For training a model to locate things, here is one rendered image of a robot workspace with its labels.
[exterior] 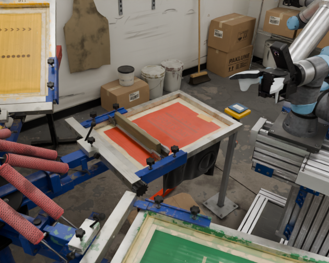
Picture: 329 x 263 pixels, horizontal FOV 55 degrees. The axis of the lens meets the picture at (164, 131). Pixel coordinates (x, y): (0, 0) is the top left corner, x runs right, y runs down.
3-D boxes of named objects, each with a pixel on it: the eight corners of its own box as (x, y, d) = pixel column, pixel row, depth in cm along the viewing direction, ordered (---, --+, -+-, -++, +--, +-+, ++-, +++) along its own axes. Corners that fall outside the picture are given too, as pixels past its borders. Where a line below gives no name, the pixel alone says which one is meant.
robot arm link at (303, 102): (291, 98, 117) (298, 71, 110) (317, 112, 109) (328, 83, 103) (276, 104, 113) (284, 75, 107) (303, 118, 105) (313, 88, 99)
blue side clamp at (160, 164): (180, 157, 175) (180, 147, 171) (186, 162, 172) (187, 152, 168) (136, 181, 159) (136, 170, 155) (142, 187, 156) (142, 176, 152)
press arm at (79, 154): (91, 152, 169) (90, 144, 166) (97, 157, 165) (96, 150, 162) (61, 165, 160) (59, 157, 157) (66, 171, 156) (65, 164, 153)
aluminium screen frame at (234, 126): (179, 94, 235) (179, 89, 232) (242, 129, 198) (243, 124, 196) (82, 131, 192) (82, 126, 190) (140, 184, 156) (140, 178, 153)
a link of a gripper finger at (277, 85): (279, 110, 82) (281, 97, 90) (282, 89, 80) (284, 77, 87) (267, 109, 83) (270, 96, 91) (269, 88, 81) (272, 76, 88)
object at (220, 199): (219, 192, 285) (235, 98, 231) (238, 206, 271) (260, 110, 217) (202, 203, 273) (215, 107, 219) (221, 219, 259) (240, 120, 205)
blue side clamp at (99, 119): (124, 116, 210) (123, 106, 206) (128, 119, 207) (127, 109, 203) (82, 131, 194) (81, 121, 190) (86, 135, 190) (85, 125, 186)
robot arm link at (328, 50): (309, 70, 176) (317, 46, 168) (325, 66, 181) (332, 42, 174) (329, 78, 167) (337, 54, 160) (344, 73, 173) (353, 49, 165)
